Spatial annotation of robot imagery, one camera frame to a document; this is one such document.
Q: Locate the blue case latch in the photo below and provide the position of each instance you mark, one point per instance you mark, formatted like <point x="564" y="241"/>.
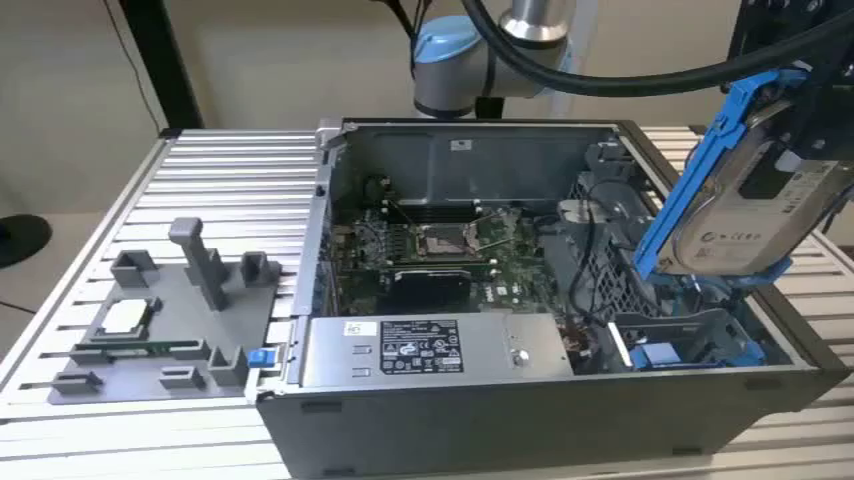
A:
<point x="262" y="359"/>

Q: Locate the black upright post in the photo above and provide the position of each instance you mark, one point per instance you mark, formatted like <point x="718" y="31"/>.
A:
<point x="161" y="60"/>

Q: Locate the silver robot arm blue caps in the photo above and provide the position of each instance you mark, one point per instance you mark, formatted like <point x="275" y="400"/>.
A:
<point x="461" y="70"/>

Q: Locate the black round stand base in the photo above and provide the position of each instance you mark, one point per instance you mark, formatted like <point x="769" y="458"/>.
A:
<point x="23" y="240"/>

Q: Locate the grey metal disk bay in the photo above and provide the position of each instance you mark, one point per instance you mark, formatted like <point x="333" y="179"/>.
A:
<point x="601" y="270"/>

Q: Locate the silver CPU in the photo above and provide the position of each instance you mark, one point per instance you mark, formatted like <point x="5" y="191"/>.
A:
<point x="123" y="316"/>

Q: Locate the hard disk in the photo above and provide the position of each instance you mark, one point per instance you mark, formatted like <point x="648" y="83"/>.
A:
<point x="741" y="220"/>

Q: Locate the grey parts rack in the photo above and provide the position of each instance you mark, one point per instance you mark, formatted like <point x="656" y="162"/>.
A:
<point x="174" y="325"/>

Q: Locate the black graphics card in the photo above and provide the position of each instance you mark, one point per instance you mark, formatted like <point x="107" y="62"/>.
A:
<point x="428" y="290"/>

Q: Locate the silver power supply unit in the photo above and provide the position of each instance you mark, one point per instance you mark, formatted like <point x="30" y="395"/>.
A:
<point x="434" y="350"/>

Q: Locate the green RAM stick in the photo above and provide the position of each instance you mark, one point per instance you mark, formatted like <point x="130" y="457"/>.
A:
<point x="143" y="346"/>

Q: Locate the green motherboard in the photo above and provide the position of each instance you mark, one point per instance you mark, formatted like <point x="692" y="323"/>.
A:
<point x="501" y="250"/>

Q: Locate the black open PC case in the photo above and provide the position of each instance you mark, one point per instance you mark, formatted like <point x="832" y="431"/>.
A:
<point x="508" y="430"/>

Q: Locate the CPU socket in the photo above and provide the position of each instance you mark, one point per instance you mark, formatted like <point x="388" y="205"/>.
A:
<point x="444" y="242"/>

